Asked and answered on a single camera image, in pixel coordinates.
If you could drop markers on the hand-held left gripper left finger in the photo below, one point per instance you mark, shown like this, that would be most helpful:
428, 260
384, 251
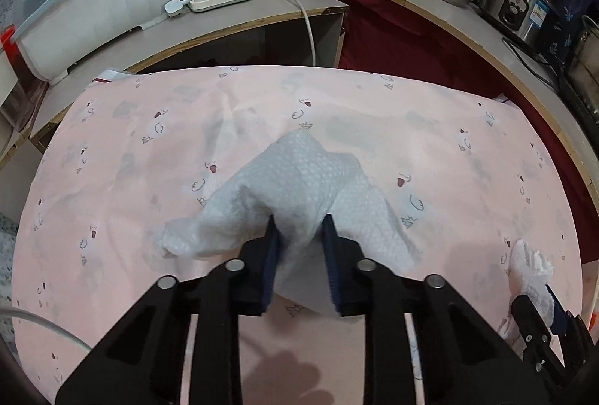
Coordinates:
271, 274

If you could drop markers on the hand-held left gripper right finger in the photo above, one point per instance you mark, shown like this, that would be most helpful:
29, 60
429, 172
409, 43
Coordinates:
334, 274

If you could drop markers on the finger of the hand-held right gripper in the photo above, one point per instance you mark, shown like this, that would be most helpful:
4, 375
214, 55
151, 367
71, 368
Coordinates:
573, 339
536, 335

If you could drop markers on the small white tissue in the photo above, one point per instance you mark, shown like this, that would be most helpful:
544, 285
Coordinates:
531, 264

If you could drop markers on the large white paper towel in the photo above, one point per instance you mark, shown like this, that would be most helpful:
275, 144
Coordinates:
304, 180

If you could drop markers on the pink printed tablecloth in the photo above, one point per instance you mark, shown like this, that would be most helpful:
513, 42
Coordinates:
117, 180

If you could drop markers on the black induction cooker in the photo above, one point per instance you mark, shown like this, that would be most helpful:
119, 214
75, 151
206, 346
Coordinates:
582, 110

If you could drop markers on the wooden cabinet grey top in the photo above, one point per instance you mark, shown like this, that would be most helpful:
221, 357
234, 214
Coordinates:
210, 19

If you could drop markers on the large steel steamer pot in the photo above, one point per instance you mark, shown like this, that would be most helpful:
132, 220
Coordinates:
585, 63

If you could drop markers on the curved wooden counter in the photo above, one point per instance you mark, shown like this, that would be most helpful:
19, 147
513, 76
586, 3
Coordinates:
421, 7

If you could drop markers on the white power plug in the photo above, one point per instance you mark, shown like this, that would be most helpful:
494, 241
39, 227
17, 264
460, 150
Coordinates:
177, 7

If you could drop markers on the clear blender cup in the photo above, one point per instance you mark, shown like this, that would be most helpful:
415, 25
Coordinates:
21, 101

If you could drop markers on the steel rice cooker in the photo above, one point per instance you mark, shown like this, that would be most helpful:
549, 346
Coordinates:
519, 2

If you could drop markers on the red plastic container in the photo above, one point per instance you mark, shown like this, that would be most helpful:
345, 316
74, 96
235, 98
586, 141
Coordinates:
5, 37

